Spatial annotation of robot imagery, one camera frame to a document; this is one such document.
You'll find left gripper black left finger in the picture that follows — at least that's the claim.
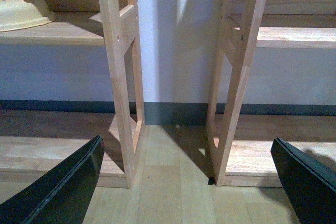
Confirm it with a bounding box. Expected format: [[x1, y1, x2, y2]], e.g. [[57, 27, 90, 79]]
[[1, 135, 104, 223]]

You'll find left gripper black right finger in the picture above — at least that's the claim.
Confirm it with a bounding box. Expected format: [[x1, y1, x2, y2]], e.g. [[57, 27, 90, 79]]
[[270, 138, 335, 223]]

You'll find wooden shelf unit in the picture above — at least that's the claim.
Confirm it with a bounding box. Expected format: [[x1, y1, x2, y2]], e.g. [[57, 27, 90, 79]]
[[1, 0, 145, 188], [206, 0, 335, 187]]

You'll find left wooden shelf unit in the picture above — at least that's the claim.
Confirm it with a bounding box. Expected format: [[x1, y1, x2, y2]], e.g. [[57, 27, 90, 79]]
[[1, 0, 145, 188]]

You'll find cream plastic bowl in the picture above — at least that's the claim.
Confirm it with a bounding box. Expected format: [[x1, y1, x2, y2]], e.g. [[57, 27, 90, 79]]
[[1, 0, 57, 32]]

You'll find right wooden shelf unit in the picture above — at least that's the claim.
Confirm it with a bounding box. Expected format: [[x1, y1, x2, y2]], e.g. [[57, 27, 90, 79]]
[[206, 0, 335, 187]]

